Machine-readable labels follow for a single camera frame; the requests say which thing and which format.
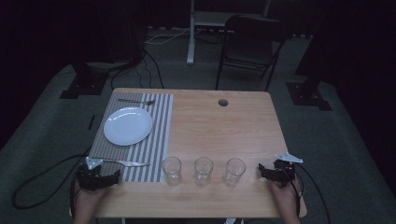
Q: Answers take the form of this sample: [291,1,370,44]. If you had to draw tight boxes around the white floor cable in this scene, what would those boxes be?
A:
[144,27,191,45]

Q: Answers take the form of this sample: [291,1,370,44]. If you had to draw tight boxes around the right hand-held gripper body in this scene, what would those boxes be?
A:
[271,151,304,189]

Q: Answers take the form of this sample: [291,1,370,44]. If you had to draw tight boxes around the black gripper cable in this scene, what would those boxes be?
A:
[11,147,92,210]
[293,162,332,224]

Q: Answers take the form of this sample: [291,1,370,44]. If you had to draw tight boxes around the silver table knife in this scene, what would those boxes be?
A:
[101,158,151,168]

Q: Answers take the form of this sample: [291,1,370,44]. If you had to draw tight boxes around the black floor cables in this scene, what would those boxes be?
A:
[110,49,165,91]

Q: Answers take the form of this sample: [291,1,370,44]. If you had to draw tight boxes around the person's left hand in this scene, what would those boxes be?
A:
[74,182,110,207]

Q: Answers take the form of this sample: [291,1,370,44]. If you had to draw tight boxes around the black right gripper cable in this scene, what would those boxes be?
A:
[293,162,332,224]

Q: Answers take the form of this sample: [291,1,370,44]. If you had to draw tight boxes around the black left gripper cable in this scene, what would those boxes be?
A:
[11,147,92,210]

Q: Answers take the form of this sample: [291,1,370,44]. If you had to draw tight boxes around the white metal stand frame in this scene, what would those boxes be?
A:
[185,0,273,65]

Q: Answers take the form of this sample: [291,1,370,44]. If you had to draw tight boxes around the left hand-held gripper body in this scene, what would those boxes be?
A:
[76,156,108,191]

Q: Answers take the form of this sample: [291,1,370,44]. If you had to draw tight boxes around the white round plate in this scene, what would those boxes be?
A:
[103,106,154,147]

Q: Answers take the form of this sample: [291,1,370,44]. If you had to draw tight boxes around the silver fork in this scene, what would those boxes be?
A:
[117,98,157,106]

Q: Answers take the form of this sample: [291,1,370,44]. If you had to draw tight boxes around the clear drinking glass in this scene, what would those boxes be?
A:
[222,157,247,189]
[193,156,215,188]
[162,156,182,187]

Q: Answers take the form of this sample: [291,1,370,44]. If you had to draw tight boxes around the black folding chair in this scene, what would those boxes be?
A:
[215,14,290,92]

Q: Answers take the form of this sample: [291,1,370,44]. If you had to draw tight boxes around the black stand base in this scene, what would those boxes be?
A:
[285,81,332,112]
[59,61,110,100]

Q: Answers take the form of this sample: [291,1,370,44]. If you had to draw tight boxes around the person's right hand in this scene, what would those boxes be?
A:
[269,177,303,208]

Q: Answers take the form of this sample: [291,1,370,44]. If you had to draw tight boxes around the grey striped placemat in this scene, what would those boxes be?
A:
[88,92,175,183]

